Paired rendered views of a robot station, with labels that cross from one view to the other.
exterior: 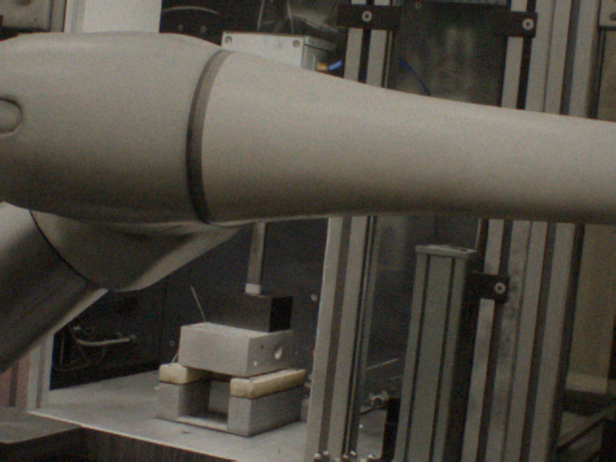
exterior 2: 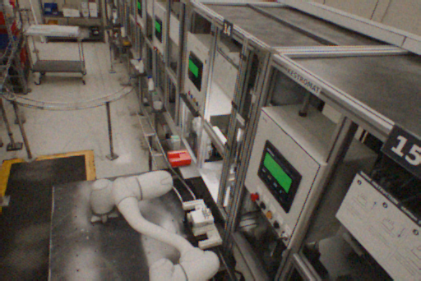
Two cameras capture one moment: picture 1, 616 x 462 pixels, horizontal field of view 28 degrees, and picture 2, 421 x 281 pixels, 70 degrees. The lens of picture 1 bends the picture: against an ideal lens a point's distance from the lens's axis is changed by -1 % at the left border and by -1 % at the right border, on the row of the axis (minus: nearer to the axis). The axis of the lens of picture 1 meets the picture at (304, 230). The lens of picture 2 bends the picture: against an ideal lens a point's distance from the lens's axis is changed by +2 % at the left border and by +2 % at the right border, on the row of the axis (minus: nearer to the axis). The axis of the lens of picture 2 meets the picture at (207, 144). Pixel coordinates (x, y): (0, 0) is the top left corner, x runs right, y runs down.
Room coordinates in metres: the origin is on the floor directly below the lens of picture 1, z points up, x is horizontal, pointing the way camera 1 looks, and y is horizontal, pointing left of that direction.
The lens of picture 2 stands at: (0.16, -0.90, 2.39)
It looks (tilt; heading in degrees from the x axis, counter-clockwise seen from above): 34 degrees down; 40
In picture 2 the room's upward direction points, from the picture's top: 7 degrees clockwise
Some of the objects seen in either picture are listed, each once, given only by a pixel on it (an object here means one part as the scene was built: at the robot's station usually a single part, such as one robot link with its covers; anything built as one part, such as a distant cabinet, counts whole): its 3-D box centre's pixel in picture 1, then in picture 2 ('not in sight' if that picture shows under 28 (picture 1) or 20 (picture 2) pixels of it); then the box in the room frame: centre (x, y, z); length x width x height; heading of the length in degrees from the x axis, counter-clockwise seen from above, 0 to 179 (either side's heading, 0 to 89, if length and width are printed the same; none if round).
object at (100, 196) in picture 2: not in sight; (103, 194); (0.85, 0.58, 0.85); 0.18 x 0.16 x 0.22; 164
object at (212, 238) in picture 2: not in sight; (201, 224); (1.19, -0.06, 0.84); 0.36 x 0.14 x 0.10; 65
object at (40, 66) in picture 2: not in sight; (57, 53); (2.17, 4.43, 0.47); 0.84 x 0.53 x 0.94; 149
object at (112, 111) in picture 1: (89, 126); (125, 191); (0.76, 0.14, 1.25); 0.18 x 0.14 x 0.13; 74
